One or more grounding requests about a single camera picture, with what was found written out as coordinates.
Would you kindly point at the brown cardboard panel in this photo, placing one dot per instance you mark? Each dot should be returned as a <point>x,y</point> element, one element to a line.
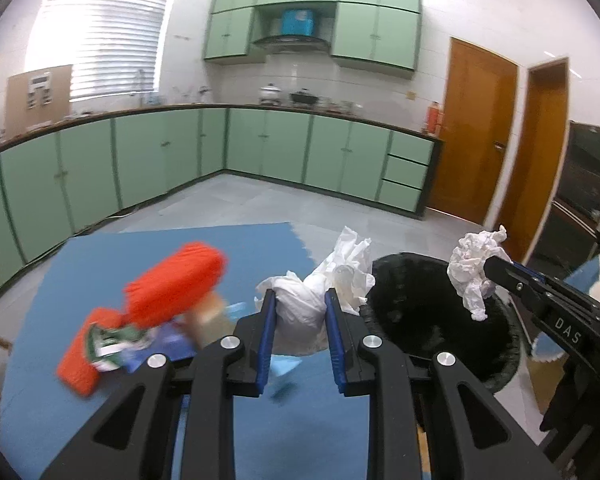
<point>37,99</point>

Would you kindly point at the green kitchen cabinets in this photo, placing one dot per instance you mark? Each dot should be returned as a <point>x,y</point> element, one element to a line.
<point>381,35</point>
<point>64,180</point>

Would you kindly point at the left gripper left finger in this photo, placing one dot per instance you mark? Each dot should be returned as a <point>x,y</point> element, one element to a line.
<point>235,365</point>

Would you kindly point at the blue box above hood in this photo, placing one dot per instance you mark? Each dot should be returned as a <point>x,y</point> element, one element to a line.
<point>297,22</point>

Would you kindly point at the orange foam net sleeve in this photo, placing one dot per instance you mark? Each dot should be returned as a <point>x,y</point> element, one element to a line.
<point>174,285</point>

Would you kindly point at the window blinds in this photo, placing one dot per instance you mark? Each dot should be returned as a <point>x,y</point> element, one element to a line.
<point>105,42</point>

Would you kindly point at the green lower kitchen cabinets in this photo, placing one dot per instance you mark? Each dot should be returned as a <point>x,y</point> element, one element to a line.
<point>64,180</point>

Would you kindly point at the green white crushed carton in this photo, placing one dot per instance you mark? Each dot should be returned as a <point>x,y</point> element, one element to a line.
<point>107,349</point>

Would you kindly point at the kitchen faucet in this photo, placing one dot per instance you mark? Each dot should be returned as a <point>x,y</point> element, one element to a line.
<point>140,86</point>

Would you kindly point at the white paper wad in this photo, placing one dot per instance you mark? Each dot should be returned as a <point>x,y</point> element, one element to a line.
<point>301,306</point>

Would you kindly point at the black wok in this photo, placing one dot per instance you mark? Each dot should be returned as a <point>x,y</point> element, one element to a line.
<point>303,98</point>

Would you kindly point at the white cooking pot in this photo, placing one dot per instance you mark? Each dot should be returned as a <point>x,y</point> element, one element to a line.
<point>270,95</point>

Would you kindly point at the black refrigerator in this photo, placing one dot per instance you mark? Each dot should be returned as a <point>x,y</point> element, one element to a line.
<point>571,231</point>

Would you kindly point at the green upper kitchen cabinets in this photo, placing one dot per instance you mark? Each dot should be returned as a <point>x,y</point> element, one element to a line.
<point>381,35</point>

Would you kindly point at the white tissue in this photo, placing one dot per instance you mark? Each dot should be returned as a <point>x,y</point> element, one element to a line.
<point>465,268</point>

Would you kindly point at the range hood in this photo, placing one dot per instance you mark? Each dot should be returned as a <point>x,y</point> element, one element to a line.
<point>291,44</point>

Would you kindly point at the orange thermos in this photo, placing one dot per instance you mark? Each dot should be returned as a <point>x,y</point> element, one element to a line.
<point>434,118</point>

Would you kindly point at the small orange foam net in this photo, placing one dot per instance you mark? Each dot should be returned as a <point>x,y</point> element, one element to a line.
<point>76,371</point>

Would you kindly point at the wooden door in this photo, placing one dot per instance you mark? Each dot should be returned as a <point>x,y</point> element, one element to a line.
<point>539,155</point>
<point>478,112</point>

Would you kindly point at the cream yellow sponge block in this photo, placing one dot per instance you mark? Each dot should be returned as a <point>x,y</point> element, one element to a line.
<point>207,321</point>

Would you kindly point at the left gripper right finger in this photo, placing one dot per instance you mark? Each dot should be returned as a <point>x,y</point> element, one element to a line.
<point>364,364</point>

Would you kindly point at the blue plastic bag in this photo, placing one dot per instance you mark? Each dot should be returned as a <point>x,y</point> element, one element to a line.
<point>170,339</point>

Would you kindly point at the black lined trash bin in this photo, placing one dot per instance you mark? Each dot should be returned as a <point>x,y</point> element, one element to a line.
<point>414,305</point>

